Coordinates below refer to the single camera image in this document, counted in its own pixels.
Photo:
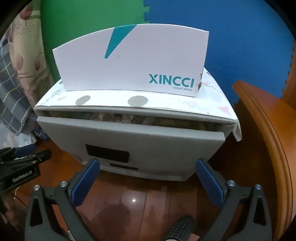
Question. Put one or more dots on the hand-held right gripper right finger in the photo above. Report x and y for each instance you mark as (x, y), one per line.
(209, 183)

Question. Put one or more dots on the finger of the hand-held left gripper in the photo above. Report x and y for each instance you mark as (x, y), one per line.
(23, 150)
(41, 155)

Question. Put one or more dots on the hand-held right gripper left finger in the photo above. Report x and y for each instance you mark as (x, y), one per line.
(85, 180)

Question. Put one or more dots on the grey wooden drawer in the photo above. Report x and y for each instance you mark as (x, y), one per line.
(150, 143)

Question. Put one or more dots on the white cardboard box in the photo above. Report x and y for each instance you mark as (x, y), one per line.
(138, 58)

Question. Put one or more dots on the white leaf-print cloth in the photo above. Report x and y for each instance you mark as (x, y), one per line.
(16, 139)

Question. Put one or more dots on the grey bedside cabinet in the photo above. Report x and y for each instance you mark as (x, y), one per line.
(69, 157)

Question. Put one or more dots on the dark checkered cloth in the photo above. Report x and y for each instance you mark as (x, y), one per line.
(181, 228)

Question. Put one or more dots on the grey plaid cloth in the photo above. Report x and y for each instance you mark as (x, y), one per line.
(9, 92)

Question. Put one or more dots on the orange wooden furniture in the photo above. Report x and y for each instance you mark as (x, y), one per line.
(266, 129)

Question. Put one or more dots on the pink floral bedding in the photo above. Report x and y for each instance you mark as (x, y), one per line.
(27, 58)

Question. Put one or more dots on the green foam mat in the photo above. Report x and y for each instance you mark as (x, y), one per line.
(81, 20)

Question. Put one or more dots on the blue foam mat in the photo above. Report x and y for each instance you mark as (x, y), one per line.
(242, 46)

